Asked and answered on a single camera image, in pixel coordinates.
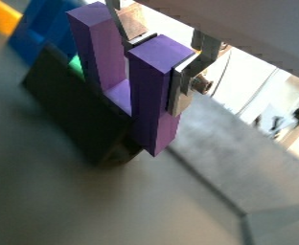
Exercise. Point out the yellow long block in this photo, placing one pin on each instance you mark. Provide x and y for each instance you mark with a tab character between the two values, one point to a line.
9	18

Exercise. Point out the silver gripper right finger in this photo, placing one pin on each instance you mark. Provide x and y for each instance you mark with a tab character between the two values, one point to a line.
203	55

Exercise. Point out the purple U-shaped block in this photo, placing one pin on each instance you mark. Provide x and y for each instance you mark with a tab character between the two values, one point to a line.
135	76

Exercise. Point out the black angle fixture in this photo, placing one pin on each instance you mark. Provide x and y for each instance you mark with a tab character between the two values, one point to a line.
94	122

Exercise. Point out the blue U-shaped block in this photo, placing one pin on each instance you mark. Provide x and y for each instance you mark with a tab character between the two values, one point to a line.
43	25

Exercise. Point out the green stepped block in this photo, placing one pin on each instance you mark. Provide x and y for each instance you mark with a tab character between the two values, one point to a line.
75	67

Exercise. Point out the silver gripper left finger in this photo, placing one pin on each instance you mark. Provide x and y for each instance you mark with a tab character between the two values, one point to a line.
130	21

